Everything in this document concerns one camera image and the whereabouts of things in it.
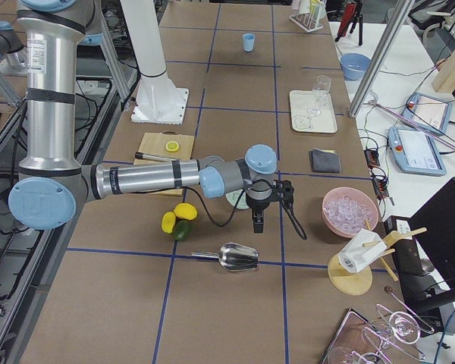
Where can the steel cylinder muddler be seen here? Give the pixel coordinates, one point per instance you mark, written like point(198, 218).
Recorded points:
point(152, 158)

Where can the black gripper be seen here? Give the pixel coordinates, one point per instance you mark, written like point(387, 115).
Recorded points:
point(257, 208)

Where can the teach pendant tablet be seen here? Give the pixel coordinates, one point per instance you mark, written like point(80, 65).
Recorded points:
point(428, 112)
point(414, 152)

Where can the far teach pendant tablet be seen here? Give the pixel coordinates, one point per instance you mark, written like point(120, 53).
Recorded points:
point(428, 112)

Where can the mint green bowl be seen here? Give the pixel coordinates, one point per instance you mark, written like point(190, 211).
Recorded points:
point(237, 199)

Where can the near teach pendant tablet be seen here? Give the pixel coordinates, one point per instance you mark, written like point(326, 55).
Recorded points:
point(414, 152)

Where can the lemon half slice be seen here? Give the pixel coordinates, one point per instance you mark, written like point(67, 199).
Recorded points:
point(172, 146)

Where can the pink bowl of ice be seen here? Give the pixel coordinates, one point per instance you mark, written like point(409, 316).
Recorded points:
point(346, 210)

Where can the aluminium frame post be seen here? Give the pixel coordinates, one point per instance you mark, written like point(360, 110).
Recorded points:
point(381, 51)

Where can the grey folded cloth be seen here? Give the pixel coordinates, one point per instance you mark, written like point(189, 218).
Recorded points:
point(324, 162)

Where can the metal ice scoop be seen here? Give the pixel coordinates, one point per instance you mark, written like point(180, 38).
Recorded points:
point(233, 257)

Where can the yellow lemon left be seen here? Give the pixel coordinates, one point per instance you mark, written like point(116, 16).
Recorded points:
point(168, 222)

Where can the blue bowl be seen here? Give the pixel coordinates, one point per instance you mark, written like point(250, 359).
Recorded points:
point(354, 66)

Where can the light blue plastic cup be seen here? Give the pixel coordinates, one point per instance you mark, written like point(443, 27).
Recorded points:
point(248, 40)

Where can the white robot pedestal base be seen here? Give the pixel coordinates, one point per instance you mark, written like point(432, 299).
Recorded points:
point(158, 100)

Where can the wooden cup stand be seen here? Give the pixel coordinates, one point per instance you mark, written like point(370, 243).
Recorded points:
point(359, 283)

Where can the red black tripod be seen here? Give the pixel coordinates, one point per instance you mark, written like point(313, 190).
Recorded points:
point(352, 18)

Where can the yellow lemon upper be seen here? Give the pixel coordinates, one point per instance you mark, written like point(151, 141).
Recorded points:
point(185, 211)

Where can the clear wine glass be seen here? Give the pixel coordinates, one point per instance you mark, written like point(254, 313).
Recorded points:
point(320, 91)

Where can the yellow lemon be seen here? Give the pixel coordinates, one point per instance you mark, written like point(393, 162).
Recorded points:
point(185, 211)
point(168, 222)

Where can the cream bear tray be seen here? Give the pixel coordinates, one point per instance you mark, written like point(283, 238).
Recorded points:
point(301, 122)

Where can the white mug on stand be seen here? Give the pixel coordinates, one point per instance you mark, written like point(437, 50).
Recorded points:
point(362, 250)

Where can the wooden cutting board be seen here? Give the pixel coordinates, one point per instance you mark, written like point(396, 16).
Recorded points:
point(154, 143)

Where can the black monitor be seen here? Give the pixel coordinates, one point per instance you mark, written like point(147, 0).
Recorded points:
point(437, 215)

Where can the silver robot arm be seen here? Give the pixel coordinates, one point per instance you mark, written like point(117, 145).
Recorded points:
point(12, 50)
point(53, 185)

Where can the white wire cup rack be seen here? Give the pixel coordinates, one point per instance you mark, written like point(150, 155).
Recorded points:
point(308, 14)

